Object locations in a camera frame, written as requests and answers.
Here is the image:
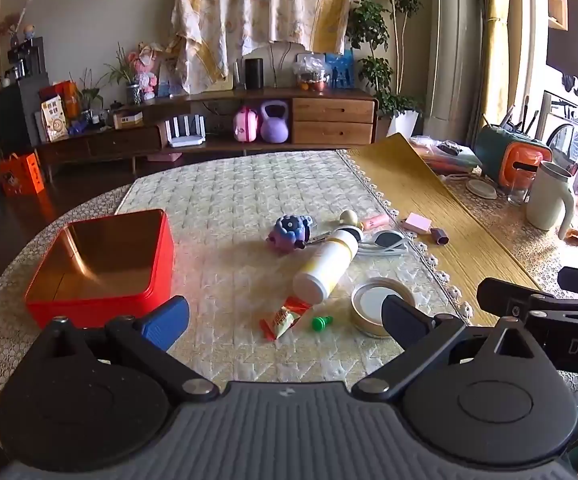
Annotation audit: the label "clear drinking glass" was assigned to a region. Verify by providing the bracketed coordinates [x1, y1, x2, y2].
[506, 167, 537, 206]

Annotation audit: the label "beige standing air conditioner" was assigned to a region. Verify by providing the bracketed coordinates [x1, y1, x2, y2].
[426, 0, 485, 136]

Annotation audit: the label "yellow curtain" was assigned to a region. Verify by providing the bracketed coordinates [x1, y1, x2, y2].
[482, 0, 520, 126]

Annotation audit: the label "blue picture card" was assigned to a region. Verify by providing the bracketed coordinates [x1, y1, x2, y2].
[325, 50, 356, 90]

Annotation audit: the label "pink plush doll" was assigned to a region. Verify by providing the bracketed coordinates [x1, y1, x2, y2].
[126, 42, 162, 101]

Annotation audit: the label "red tin box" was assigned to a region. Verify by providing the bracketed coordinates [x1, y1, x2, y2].
[25, 209, 176, 330]

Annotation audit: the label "black mini fridge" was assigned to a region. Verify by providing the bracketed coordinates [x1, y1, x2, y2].
[0, 80, 52, 148]

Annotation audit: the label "floral yellow hanging cloth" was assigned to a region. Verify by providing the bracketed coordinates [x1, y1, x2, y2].
[171, 0, 370, 93]

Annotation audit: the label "clear bag with pink contents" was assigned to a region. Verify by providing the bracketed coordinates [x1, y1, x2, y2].
[411, 135, 482, 176]

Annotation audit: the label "yellow table mat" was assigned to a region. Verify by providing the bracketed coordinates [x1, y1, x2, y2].
[344, 132, 540, 321]

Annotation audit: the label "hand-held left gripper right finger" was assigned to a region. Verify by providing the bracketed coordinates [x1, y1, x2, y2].
[351, 294, 545, 405]

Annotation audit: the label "white sunglasses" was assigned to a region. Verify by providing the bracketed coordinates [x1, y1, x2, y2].
[356, 230, 412, 257]

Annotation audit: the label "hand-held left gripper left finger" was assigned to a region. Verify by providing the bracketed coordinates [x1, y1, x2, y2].
[49, 295, 220, 406]

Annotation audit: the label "black coffee machine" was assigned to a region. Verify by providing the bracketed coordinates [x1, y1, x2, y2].
[8, 37, 44, 81]

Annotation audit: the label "tall potted tree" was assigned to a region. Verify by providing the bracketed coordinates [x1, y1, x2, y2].
[346, 0, 429, 138]

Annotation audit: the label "pink eraser block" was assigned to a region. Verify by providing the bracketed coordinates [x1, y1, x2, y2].
[401, 213, 432, 234]

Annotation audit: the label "bunch of dark pens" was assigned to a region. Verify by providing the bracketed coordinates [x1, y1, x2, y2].
[483, 95, 541, 135]

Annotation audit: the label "white bottle with yellow label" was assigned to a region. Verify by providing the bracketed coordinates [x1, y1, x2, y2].
[292, 227, 360, 305]

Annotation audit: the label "wooden tv cabinet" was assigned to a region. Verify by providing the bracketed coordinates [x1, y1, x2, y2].
[34, 87, 380, 181]

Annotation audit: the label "red gift box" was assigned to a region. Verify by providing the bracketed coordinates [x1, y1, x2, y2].
[39, 81, 82, 118]

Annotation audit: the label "blue spotted toy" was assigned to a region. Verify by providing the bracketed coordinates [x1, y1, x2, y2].
[269, 214, 317, 252]

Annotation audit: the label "white orange cereal bag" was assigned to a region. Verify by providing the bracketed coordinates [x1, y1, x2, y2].
[40, 96, 70, 142]

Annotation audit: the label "plastic bag of snacks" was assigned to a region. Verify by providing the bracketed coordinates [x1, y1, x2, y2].
[293, 55, 331, 92]

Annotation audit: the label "white round coaster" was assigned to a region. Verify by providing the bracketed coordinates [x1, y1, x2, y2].
[466, 178, 499, 200]

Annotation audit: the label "large white mug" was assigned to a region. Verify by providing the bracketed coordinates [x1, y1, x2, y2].
[526, 161, 577, 241]

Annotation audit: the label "black cylinder speaker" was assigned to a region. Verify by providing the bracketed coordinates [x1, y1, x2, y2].
[245, 58, 265, 91]

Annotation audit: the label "white router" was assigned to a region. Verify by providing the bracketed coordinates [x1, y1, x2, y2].
[166, 115, 206, 148]

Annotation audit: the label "red orange snack packet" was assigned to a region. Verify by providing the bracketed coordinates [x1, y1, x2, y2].
[260, 297, 315, 342]

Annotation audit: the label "cream quilted table mat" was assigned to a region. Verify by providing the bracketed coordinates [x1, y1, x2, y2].
[116, 150, 472, 396]

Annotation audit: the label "purple kettlebell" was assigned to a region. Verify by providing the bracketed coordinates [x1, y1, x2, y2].
[260, 101, 290, 143]

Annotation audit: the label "potted orchid plant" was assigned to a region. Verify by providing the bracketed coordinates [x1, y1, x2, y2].
[101, 45, 142, 106]

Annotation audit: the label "vase with dried flowers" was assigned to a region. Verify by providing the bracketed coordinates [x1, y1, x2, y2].
[0, 0, 37, 48]

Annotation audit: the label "pink toy suitcase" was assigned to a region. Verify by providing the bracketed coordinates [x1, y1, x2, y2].
[233, 106, 260, 142]

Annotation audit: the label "small green potted plant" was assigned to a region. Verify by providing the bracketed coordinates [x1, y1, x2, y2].
[76, 67, 104, 111]

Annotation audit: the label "beige patterned table runner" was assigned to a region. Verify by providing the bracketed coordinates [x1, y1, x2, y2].
[442, 172, 578, 273]

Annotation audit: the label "teal orange desk organizer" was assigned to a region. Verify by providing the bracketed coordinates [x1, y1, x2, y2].
[474, 125, 552, 191]

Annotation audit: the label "orange gift box with handle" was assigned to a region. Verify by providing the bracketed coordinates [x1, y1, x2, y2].
[0, 153, 44, 197]

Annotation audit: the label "small cardboard box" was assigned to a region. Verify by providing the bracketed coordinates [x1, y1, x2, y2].
[113, 110, 145, 130]

